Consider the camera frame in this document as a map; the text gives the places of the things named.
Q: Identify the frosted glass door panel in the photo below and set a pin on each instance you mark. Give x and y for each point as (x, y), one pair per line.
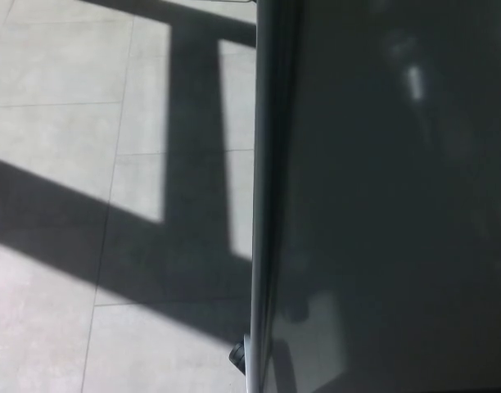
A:
(389, 196)

